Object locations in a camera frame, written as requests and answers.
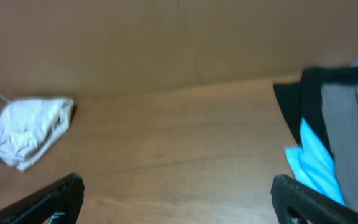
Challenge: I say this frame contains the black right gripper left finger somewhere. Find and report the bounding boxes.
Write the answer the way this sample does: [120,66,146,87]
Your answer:
[0,173,85,224]

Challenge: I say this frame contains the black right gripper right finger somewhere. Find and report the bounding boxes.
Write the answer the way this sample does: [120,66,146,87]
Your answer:
[270,174,358,224]

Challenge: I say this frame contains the beige khaki shorts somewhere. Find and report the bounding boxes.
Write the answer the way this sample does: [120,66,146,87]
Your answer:
[0,97,74,172]

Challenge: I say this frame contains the light blue folded garment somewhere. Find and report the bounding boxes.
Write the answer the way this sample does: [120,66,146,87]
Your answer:
[285,61,358,205]

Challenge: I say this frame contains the black folded garment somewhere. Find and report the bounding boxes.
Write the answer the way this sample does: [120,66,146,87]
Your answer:
[273,67,358,152]

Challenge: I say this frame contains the grey folded garment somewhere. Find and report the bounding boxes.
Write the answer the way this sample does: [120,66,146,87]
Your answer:
[321,84,358,212]

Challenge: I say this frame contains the brown cardboard backdrop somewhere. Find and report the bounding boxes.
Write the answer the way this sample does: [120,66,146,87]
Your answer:
[0,0,358,96]

